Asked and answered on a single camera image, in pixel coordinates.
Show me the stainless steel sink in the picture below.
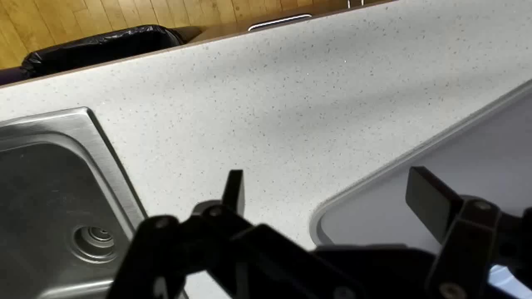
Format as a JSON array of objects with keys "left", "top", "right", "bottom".
[{"left": 0, "top": 106, "right": 147, "bottom": 299}]

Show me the grey plastic tray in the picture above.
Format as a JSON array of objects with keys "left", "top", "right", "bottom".
[{"left": 308, "top": 76, "right": 532, "bottom": 250}]

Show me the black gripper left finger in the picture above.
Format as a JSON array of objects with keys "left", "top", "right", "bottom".
[{"left": 106, "top": 167, "right": 333, "bottom": 299}]

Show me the silver metal bar handle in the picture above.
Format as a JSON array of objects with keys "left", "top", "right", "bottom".
[{"left": 245, "top": 13, "right": 315, "bottom": 32}]

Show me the black trash bag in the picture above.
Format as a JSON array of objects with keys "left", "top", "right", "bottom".
[{"left": 0, "top": 23, "right": 204, "bottom": 86}]

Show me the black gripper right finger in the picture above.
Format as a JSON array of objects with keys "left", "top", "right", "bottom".
[{"left": 403, "top": 164, "right": 532, "bottom": 299}]

